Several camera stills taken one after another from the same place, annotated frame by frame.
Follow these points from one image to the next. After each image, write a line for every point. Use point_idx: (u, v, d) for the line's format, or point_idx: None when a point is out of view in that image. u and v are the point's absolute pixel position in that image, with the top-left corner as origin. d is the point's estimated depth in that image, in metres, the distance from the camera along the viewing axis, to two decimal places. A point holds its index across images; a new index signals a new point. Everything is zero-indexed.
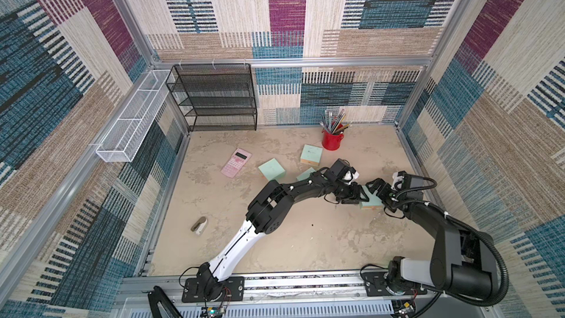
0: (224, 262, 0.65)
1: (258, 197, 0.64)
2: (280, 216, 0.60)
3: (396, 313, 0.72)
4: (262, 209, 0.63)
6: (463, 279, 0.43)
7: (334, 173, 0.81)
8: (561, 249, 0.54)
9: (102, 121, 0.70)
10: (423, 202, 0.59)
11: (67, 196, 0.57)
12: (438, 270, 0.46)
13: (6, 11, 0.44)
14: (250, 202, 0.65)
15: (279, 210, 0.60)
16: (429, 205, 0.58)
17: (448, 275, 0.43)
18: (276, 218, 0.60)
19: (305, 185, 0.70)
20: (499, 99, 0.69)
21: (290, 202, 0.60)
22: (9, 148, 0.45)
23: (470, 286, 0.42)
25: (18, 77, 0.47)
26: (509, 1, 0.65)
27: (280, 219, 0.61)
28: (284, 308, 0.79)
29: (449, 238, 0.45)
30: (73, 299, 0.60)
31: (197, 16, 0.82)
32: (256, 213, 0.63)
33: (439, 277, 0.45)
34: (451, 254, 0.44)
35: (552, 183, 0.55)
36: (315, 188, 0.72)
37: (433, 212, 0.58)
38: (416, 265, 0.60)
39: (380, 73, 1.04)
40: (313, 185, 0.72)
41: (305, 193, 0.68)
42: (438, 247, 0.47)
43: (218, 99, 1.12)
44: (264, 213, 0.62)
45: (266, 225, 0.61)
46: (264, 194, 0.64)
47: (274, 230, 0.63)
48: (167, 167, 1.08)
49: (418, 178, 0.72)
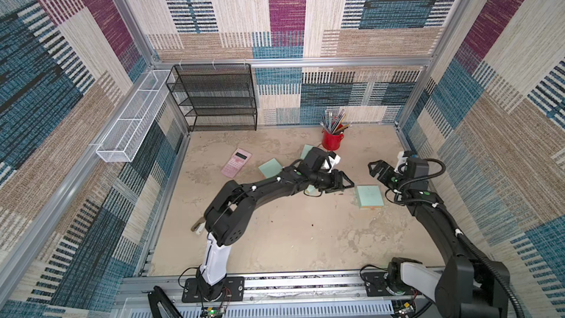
0: (208, 270, 0.62)
1: (214, 203, 0.54)
2: (241, 223, 0.51)
3: (396, 313, 0.72)
4: (220, 215, 0.53)
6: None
7: (308, 165, 0.71)
8: (561, 249, 0.54)
9: (102, 121, 0.70)
10: (429, 204, 0.58)
11: (67, 196, 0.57)
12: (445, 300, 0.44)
13: (6, 11, 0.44)
14: (205, 210, 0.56)
15: (237, 216, 0.50)
16: (437, 207, 0.56)
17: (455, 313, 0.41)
18: (236, 227, 0.50)
19: (272, 183, 0.60)
20: (499, 99, 0.69)
21: (251, 205, 0.50)
22: (9, 148, 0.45)
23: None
25: (18, 77, 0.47)
26: (509, 1, 0.65)
27: (240, 227, 0.52)
28: (284, 308, 0.79)
29: (463, 274, 0.41)
30: (73, 299, 0.60)
31: (197, 16, 0.82)
32: (213, 220, 0.53)
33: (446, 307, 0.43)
34: (462, 292, 0.41)
35: (552, 183, 0.55)
36: (286, 185, 0.62)
37: (442, 220, 0.53)
38: (418, 273, 0.58)
39: (380, 73, 1.04)
40: (282, 182, 0.62)
41: (274, 191, 0.59)
42: (448, 277, 0.44)
43: (218, 99, 1.12)
44: (221, 221, 0.52)
45: (225, 235, 0.50)
46: (221, 199, 0.53)
47: (234, 238, 0.53)
48: (167, 167, 1.08)
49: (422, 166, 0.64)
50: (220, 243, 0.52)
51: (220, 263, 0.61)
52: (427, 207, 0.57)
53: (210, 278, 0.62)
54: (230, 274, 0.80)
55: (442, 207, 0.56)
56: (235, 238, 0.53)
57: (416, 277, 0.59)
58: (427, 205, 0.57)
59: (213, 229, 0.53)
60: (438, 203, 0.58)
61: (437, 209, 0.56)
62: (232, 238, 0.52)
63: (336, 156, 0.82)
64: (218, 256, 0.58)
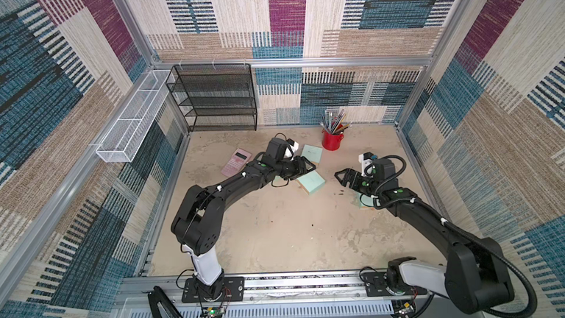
0: (201, 273, 0.60)
1: (180, 213, 0.50)
2: (213, 227, 0.48)
3: (396, 313, 0.72)
4: (189, 224, 0.50)
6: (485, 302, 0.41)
7: (271, 156, 0.71)
8: (561, 249, 0.54)
9: (102, 121, 0.70)
10: (407, 199, 0.60)
11: (67, 196, 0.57)
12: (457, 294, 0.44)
13: (6, 11, 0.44)
14: (172, 223, 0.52)
15: (208, 220, 0.47)
16: (416, 202, 0.59)
17: (473, 305, 0.41)
18: (209, 232, 0.48)
19: (238, 180, 0.58)
20: (499, 99, 0.69)
21: (218, 205, 0.48)
22: (9, 148, 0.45)
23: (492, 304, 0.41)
25: (18, 77, 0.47)
26: (509, 1, 0.65)
27: (213, 230, 0.49)
28: (284, 308, 0.79)
29: (466, 263, 0.42)
30: (73, 299, 0.60)
31: (197, 16, 0.82)
32: (183, 230, 0.49)
33: (461, 299, 0.43)
34: (471, 280, 0.41)
35: (552, 183, 0.55)
36: (253, 179, 0.61)
37: (424, 213, 0.55)
38: (420, 271, 0.58)
39: (380, 73, 1.04)
40: (248, 177, 0.61)
41: (241, 188, 0.57)
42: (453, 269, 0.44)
43: (218, 99, 1.12)
44: (192, 230, 0.49)
45: (200, 243, 0.47)
46: (187, 207, 0.50)
47: (210, 244, 0.50)
48: (167, 167, 1.08)
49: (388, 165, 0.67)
50: (196, 252, 0.48)
51: (212, 266, 0.61)
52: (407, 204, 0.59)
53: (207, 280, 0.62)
54: (230, 274, 0.80)
55: (419, 201, 0.59)
56: (212, 244, 0.51)
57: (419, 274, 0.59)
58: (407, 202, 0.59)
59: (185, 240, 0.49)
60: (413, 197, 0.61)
61: (416, 202, 0.59)
62: (207, 245, 0.49)
63: (295, 143, 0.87)
64: (205, 261, 0.57)
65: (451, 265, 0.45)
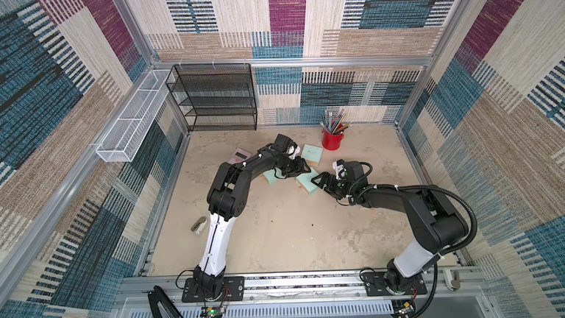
0: (212, 259, 0.64)
1: (214, 185, 0.61)
2: (243, 194, 0.59)
3: (396, 313, 0.72)
4: (223, 193, 0.61)
6: (444, 234, 0.47)
7: (279, 146, 0.85)
8: (561, 249, 0.54)
9: (102, 121, 0.70)
10: (371, 185, 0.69)
11: (67, 196, 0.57)
12: (424, 238, 0.50)
13: (6, 11, 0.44)
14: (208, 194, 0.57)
15: (240, 188, 0.59)
16: (377, 185, 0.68)
17: (435, 238, 0.47)
18: (241, 198, 0.59)
19: (257, 160, 0.70)
20: (499, 99, 0.69)
21: (246, 176, 0.59)
22: (9, 148, 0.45)
23: (451, 236, 0.48)
25: (18, 77, 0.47)
26: (509, 1, 0.65)
27: (243, 197, 0.60)
28: (284, 308, 0.79)
29: (415, 205, 0.50)
30: (73, 299, 0.60)
31: (197, 16, 0.82)
32: (218, 199, 0.60)
33: (429, 243, 0.49)
34: (424, 217, 0.49)
35: (552, 183, 0.55)
36: (267, 160, 0.73)
37: (382, 189, 0.66)
38: (407, 253, 0.61)
39: (380, 73, 1.04)
40: (264, 158, 0.73)
41: (260, 166, 0.68)
42: (412, 216, 0.52)
43: (218, 99, 1.12)
44: (226, 197, 0.60)
45: (234, 208, 0.58)
46: (220, 179, 0.61)
47: (240, 210, 0.61)
48: (167, 167, 1.08)
49: (357, 165, 0.77)
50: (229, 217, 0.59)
51: (223, 249, 0.65)
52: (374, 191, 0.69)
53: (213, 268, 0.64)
54: (229, 274, 0.80)
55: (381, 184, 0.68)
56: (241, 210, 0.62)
57: (407, 255, 0.61)
58: (374, 191, 0.69)
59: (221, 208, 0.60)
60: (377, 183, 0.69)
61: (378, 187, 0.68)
62: (239, 210, 0.60)
63: (298, 148, 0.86)
64: (222, 239, 0.63)
65: (409, 213, 0.53)
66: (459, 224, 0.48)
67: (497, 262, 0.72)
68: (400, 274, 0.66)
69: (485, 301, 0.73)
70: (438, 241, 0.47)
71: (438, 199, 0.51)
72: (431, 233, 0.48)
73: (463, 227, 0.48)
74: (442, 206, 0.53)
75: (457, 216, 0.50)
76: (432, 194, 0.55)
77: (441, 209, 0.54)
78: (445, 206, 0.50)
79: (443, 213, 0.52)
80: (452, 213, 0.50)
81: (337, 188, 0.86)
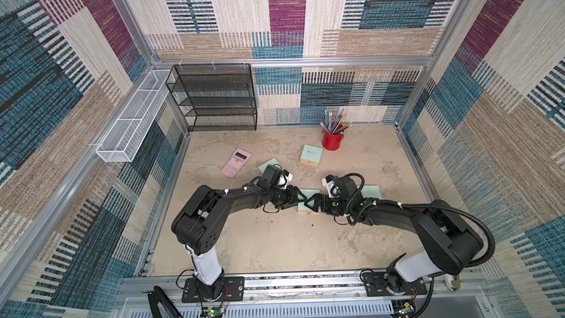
0: (201, 274, 0.60)
1: (185, 210, 0.51)
2: (217, 225, 0.49)
3: (396, 313, 0.72)
4: (193, 221, 0.50)
6: (463, 254, 0.45)
7: (266, 180, 0.77)
8: (561, 249, 0.54)
9: (102, 121, 0.70)
10: (371, 203, 0.68)
11: (67, 196, 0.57)
12: (441, 260, 0.47)
13: (6, 11, 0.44)
14: (173, 221, 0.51)
15: (215, 218, 0.49)
16: (377, 202, 0.66)
17: (455, 262, 0.44)
18: (213, 230, 0.49)
19: (241, 191, 0.63)
20: (498, 99, 0.69)
21: (226, 203, 0.51)
22: (9, 148, 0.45)
23: (470, 255, 0.45)
25: (18, 77, 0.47)
26: (509, 1, 0.65)
27: (216, 230, 0.50)
28: (284, 308, 0.79)
29: (427, 227, 0.47)
30: (73, 299, 0.60)
31: (198, 16, 0.82)
32: (187, 229, 0.49)
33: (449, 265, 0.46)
34: (441, 239, 0.46)
35: (552, 183, 0.55)
36: (252, 196, 0.65)
37: (386, 207, 0.61)
38: (410, 262, 0.60)
39: (380, 73, 1.04)
40: (249, 191, 0.66)
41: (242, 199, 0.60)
42: (427, 240, 0.48)
43: (218, 99, 1.12)
44: (196, 227, 0.49)
45: (201, 241, 0.47)
46: (194, 205, 0.51)
47: (210, 246, 0.50)
48: (167, 167, 1.08)
49: (350, 181, 0.73)
50: (197, 252, 0.48)
51: (211, 265, 0.61)
52: (374, 209, 0.64)
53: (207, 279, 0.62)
54: (230, 274, 0.80)
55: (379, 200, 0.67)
56: (210, 246, 0.51)
57: (413, 265, 0.59)
58: (374, 208, 0.64)
59: (187, 240, 0.49)
60: (374, 199, 0.69)
61: (378, 204, 0.65)
62: (208, 246, 0.50)
63: (289, 174, 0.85)
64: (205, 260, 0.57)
65: (422, 235, 0.49)
66: (474, 239, 0.46)
67: (497, 262, 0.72)
68: (401, 277, 0.66)
69: (485, 301, 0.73)
70: (458, 264, 0.44)
71: (449, 216, 0.48)
72: (451, 257, 0.44)
73: (477, 242, 0.46)
74: (453, 222, 0.50)
75: (469, 230, 0.48)
76: (440, 210, 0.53)
77: (452, 225, 0.51)
78: (456, 222, 0.48)
79: (455, 229, 0.49)
80: (465, 229, 0.47)
81: (332, 208, 0.82)
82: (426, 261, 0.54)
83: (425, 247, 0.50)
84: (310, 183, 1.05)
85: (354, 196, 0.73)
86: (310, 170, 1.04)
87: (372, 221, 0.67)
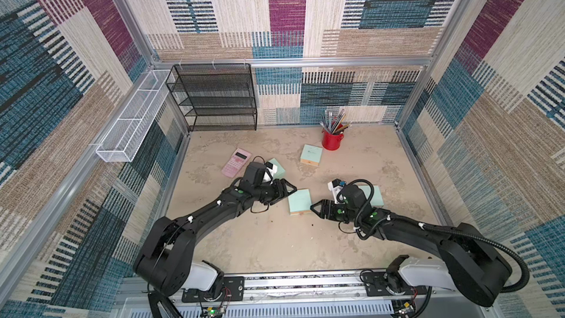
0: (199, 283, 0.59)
1: (145, 251, 0.45)
2: (181, 263, 0.43)
3: (396, 313, 0.72)
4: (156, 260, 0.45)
6: (495, 285, 0.42)
7: (249, 181, 0.68)
8: (561, 249, 0.54)
9: (102, 121, 0.70)
10: (385, 218, 0.62)
11: (67, 195, 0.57)
12: (473, 291, 0.44)
13: (6, 11, 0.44)
14: (134, 261, 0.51)
15: (175, 259, 0.43)
16: (391, 218, 0.62)
17: (489, 295, 0.41)
18: (176, 269, 0.43)
19: (212, 209, 0.55)
20: (499, 99, 0.69)
21: (187, 240, 0.44)
22: (9, 148, 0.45)
23: (500, 285, 0.42)
25: (18, 77, 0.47)
26: (509, 1, 0.65)
27: (182, 268, 0.44)
28: (284, 308, 0.79)
29: (461, 260, 0.43)
30: (73, 299, 0.60)
31: (197, 16, 0.82)
32: (148, 271, 0.44)
33: (480, 295, 0.43)
34: (474, 272, 0.43)
35: (552, 183, 0.55)
36: (228, 208, 0.58)
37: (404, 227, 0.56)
38: (422, 274, 0.58)
39: (380, 73, 1.04)
40: (223, 207, 0.57)
41: (215, 218, 0.54)
42: (459, 272, 0.44)
43: (218, 99, 1.12)
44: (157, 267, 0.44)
45: (165, 283, 0.42)
46: (153, 244, 0.45)
47: (177, 283, 0.45)
48: (167, 166, 1.08)
49: (353, 188, 0.71)
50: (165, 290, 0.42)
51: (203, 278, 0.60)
52: (390, 225, 0.60)
53: (193, 287, 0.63)
54: (229, 274, 0.80)
55: (396, 217, 0.61)
56: (180, 283, 0.46)
57: (423, 277, 0.58)
58: (389, 224, 0.60)
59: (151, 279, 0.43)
60: (388, 215, 0.63)
61: (392, 218, 0.61)
62: (175, 284, 0.44)
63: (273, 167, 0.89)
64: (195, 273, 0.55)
65: (454, 267, 0.45)
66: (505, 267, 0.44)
67: None
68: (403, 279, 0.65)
69: None
70: (490, 295, 0.41)
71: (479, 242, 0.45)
72: (485, 291, 0.41)
73: (507, 269, 0.44)
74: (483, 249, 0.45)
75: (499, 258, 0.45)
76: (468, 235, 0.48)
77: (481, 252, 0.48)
78: (486, 249, 0.45)
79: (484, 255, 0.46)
80: (495, 256, 0.45)
81: (338, 216, 0.78)
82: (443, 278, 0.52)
83: (454, 277, 0.46)
84: (310, 183, 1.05)
85: (360, 210, 0.69)
86: (310, 170, 1.04)
87: (385, 235, 0.63)
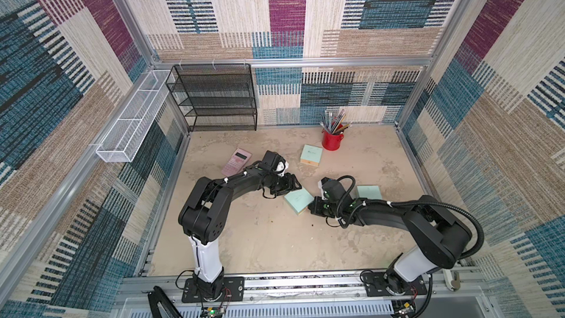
0: (204, 269, 0.61)
1: (189, 203, 0.53)
2: (221, 214, 0.51)
3: (396, 313, 0.72)
4: (198, 213, 0.52)
6: (455, 247, 0.45)
7: (267, 163, 0.79)
8: (561, 249, 0.54)
9: (102, 121, 0.70)
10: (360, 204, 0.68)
11: (67, 196, 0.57)
12: (435, 256, 0.48)
13: (6, 11, 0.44)
14: (179, 213, 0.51)
15: (219, 207, 0.51)
16: (366, 203, 0.66)
17: (450, 256, 0.44)
18: (218, 218, 0.51)
19: (240, 177, 0.64)
20: (499, 99, 0.69)
21: (227, 192, 0.52)
22: (9, 148, 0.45)
23: (460, 247, 0.46)
25: (18, 77, 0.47)
26: (509, 1, 0.65)
27: (221, 218, 0.52)
28: (284, 308, 0.79)
29: (418, 224, 0.47)
30: (73, 299, 0.60)
31: (197, 16, 0.82)
32: (192, 221, 0.51)
33: (442, 259, 0.46)
34: (433, 235, 0.46)
35: (552, 183, 0.55)
36: (252, 178, 0.66)
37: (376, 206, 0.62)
38: (408, 262, 0.60)
39: (380, 73, 1.04)
40: (249, 175, 0.67)
41: (242, 185, 0.61)
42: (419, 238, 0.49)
43: (218, 99, 1.12)
44: (201, 217, 0.51)
45: (208, 230, 0.50)
46: (196, 196, 0.53)
47: (216, 234, 0.53)
48: (167, 167, 1.08)
49: (334, 182, 0.75)
50: (205, 241, 0.51)
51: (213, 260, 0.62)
52: (365, 210, 0.64)
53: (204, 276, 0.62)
54: (229, 274, 0.80)
55: (370, 201, 0.66)
56: (217, 234, 0.53)
57: (411, 265, 0.60)
58: (365, 209, 0.64)
59: (193, 229, 0.51)
60: (364, 200, 0.68)
61: (368, 204, 0.65)
62: (214, 234, 0.52)
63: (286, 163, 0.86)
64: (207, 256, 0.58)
65: (415, 234, 0.49)
66: (463, 231, 0.47)
67: (497, 262, 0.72)
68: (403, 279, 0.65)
69: (485, 301, 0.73)
70: (451, 257, 0.44)
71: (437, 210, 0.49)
72: (445, 252, 0.45)
73: (466, 233, 0.47)
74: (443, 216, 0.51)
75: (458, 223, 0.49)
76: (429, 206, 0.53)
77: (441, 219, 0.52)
78: (445, 216, 0.49)
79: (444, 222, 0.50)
80: (454, 222, 0.48)
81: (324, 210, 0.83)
82: (424, 260, 0.54)
83: (418, 244, 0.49)
84: (310, 183, 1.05)
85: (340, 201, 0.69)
86: (310, 171, 1.03)
87: (364, 221, 0.67)
